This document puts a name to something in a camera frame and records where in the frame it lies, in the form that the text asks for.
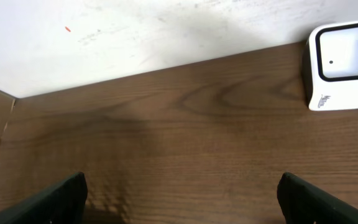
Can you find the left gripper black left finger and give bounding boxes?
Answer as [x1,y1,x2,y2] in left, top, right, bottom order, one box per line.
[0,172,88,224]

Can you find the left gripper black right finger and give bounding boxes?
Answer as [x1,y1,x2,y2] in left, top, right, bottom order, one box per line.
[277,172,358,224]

